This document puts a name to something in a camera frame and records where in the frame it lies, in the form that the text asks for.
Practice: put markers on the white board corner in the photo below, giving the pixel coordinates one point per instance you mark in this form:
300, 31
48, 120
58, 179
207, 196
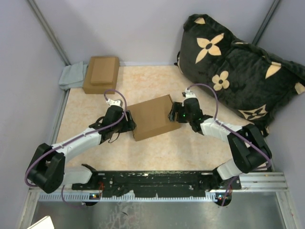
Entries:
44, 223

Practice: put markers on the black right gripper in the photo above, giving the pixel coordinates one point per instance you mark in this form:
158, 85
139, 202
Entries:
177, 107

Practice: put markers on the black plush flower-pattern pillow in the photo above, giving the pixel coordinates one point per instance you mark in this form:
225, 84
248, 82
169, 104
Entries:
247, 79

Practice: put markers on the large folded brown cardboard box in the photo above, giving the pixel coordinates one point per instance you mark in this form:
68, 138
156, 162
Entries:
88, 88

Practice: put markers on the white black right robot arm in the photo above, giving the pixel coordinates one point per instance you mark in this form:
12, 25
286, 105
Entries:
248, 147

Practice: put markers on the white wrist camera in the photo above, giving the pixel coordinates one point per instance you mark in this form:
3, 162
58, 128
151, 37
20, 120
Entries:
187, 94
118, 103

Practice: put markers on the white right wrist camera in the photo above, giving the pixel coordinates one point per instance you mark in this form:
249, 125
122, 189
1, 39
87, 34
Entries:
187, 94

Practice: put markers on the light blue folded cloth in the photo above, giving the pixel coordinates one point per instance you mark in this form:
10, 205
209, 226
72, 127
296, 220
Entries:
73, 76

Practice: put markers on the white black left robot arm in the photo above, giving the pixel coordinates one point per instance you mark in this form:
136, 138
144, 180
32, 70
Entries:
47, 169

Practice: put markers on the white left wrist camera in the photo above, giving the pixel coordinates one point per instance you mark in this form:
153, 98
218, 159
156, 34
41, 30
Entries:
118, 103

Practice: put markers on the small folded brown cardboard box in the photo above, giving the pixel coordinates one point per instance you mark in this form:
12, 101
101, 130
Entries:
103, 71

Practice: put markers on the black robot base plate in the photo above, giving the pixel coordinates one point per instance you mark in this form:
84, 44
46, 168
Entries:
149, 184

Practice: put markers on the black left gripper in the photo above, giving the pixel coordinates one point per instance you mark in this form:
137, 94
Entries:
129, 125

